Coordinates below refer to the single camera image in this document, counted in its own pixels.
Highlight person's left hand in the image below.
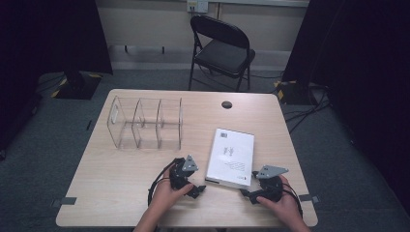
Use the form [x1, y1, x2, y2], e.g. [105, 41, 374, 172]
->
[151, 167, 194, 212]

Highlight person's right hand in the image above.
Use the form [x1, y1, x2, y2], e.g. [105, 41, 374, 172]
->
[255, 175, 306, 226]

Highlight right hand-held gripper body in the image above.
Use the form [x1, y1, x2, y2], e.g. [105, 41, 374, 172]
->
[255, 164, 289, 203]

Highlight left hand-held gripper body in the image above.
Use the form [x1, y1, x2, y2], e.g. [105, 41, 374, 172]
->
[168, 155, 200, 191]

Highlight black floor cables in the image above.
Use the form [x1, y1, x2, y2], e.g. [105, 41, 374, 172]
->
[283, 83, 332, 134]

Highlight clear acrylic book rack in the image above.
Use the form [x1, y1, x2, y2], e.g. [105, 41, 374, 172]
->
[105, 95, 185, 151]

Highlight white book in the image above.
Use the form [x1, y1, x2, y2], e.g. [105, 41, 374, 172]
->
[204, 128, 255, 191]

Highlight black curtain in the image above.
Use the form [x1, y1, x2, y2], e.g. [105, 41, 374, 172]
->
[0, 0, 114, 153]
[281, 0, 410, 207]

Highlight grey tape strip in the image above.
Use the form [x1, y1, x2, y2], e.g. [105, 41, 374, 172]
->
[51, 196, 77, 208]
[298, 193, 321, 205]

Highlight black folding chair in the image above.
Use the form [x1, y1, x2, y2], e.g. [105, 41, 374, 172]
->
[188, 14, 256, 93]

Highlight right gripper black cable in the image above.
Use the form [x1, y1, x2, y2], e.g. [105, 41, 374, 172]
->
[281, 182, 305, 218]

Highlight white wall socket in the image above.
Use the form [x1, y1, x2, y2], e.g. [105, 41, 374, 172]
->
[187, 0, 210, 14]

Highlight black stand base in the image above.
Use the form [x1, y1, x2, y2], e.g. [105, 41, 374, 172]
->
[50, 71, 103, 101]
[274, 79, 312, 105]

